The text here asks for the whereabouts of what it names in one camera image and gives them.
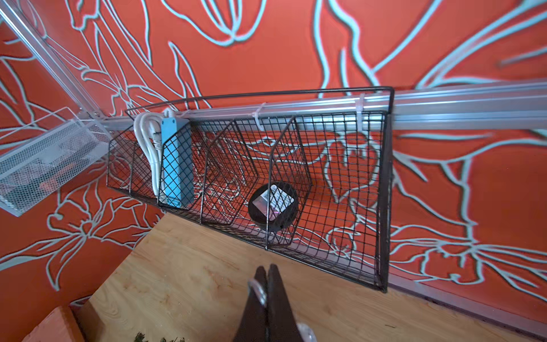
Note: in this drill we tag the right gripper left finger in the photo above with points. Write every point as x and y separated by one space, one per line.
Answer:
254 318

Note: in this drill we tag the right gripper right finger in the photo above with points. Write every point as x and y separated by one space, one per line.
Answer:
282 325

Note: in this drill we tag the clear bulb string lights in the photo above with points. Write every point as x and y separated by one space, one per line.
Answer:
268 315

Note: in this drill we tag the small black device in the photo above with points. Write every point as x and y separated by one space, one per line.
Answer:
274 207

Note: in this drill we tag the orange plastic tool case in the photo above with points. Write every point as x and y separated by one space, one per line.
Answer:
59 325

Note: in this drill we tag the light blue box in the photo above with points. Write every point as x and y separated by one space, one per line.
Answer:
177 178

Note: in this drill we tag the black wire wall basket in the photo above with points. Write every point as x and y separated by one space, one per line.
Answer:
304 174

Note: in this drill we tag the clear plastic wall bin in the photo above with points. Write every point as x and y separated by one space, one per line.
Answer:
40 157

